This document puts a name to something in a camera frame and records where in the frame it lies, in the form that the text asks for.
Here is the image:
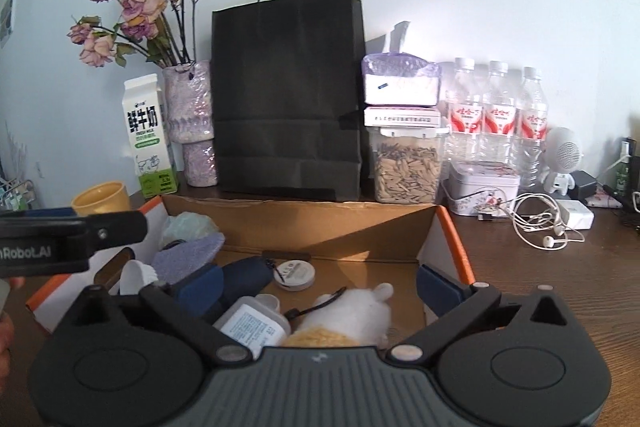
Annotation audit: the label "white flat box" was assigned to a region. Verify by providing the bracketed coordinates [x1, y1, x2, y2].
[363, 105, 442, 128]

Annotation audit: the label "yellow mug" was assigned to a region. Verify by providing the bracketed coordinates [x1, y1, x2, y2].
[71, 181, 132, 217]

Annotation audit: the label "black power adapter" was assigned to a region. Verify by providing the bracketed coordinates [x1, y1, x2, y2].
[570, 169, 598, 200]

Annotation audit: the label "white wired earphones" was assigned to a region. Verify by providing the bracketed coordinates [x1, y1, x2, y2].
[510, 192, 586, 250]

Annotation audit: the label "translucent plastic container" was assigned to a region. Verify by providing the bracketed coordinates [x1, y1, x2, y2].
[212, 296, 292, 358]

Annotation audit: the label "white wall panel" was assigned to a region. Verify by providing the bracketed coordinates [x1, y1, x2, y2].
[0, 0, 20, 50]

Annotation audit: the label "blue grey fabric pouch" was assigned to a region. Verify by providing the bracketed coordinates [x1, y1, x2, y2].
[150, 232, 226, 285]

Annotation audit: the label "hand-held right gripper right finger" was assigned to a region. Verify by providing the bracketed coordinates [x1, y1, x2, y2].
[387, 263, 583, 365]

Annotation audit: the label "person's left hand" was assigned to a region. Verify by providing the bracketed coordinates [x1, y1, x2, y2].
[0, 276, 27, 378]

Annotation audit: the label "purple textured vase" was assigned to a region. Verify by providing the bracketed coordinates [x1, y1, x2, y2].
[162, 59, 219, 188]

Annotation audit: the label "white green milk carton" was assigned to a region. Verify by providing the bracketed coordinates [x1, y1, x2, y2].
[122, 74, 179, 200]

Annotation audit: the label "purple white plastic packet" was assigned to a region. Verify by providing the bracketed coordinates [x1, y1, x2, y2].
[361, 21, 441, 105]

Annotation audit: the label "navy blue pouch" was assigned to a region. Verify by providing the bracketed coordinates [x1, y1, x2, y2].
[165, 255, 275, 323]

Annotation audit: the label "white charger block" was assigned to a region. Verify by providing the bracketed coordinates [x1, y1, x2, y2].
[555, 199, 596, 230]

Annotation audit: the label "clear container of seeds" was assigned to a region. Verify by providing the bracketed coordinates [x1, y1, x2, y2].
[367, 126, 451, 205]

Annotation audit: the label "greenish plastic bag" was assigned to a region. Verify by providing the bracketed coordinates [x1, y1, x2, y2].
[160, 211, 221, 253]

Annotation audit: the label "pink patterned pouch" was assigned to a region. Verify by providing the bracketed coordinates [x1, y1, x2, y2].
[587, 192, 626, 208]

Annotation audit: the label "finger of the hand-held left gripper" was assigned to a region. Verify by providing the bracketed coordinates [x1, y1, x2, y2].
[82, 210, 149, 258]
[0, 206, 76, 220]

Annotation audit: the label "white floral tin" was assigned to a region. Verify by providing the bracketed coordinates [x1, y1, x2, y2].
[446, 161, 521, 217]

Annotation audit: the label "white cloth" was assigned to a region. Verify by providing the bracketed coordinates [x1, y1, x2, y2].
[117, 259, 161, 297]

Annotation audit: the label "black paper bag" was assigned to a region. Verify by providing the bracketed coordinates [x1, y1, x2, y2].
[211, 0, 366, 202]

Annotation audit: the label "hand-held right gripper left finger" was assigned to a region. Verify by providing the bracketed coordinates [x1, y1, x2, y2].
[60, 263, 253, 365]

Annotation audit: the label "red cardboard box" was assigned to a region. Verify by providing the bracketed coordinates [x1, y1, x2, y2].
[25, 194, 476, 338]

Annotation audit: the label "white round robot speaker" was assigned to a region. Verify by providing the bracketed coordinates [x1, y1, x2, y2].
[540, 127, 585, 195]

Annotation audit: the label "yellow white plush toy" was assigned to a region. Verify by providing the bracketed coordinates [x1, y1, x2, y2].
[282, 283, 396, 350]

